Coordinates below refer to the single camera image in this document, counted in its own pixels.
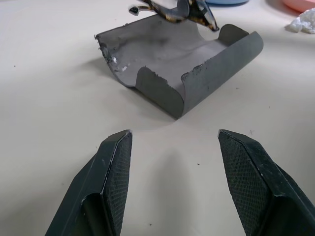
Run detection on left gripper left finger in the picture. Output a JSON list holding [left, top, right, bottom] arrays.
[[45, 129, 133, 236]]

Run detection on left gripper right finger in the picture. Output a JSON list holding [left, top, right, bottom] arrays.
[[217, 129, 315, 236]]

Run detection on tortoiseshell frame eyeglasses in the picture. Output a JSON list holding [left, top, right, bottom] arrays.
[[127, 0, 221, 32]]

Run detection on grey open glasses case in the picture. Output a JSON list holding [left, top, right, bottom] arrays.
[[94, 16, 265, 120]]

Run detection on crumpled white tissue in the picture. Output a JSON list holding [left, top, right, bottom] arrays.
[[285, 8, 315, 35]]

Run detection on pink plate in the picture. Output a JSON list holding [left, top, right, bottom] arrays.
[[281, 0, 315, 13]]

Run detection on light blue plate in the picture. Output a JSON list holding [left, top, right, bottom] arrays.
[[204, 0, 250, 6]]

